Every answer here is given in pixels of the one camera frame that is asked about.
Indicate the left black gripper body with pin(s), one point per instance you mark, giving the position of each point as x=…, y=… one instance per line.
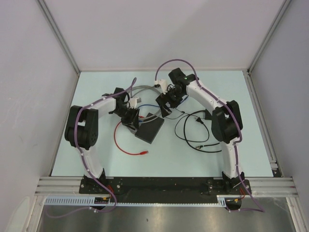
x=128, y=113

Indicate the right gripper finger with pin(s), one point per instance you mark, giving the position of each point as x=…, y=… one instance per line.
x=165, y=111
x=162, y=101

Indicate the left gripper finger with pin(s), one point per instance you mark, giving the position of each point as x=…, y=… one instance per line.
x=135, y=122
x=128, y=123

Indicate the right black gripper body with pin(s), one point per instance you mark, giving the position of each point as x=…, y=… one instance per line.
x=174, y=96

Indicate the black network switch box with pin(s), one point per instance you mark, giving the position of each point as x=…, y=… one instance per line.
x=149, y=130

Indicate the black power adapter brick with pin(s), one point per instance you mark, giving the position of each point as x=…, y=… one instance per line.
x=207, y=115

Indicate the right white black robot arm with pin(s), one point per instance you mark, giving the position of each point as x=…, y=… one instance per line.
x=226, y=122

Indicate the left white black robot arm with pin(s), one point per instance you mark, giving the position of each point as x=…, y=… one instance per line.
x=82, y=125

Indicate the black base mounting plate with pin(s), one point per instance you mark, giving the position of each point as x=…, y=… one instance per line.
x=165, y=189

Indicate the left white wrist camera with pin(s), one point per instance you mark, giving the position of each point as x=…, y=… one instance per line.
x=133, y=102

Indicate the white slotted cable duct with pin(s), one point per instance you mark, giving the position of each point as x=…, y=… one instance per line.
x=92, y=201

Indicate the aluminium rail frame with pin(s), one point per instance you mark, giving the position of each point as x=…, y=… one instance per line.
x=172, y=173

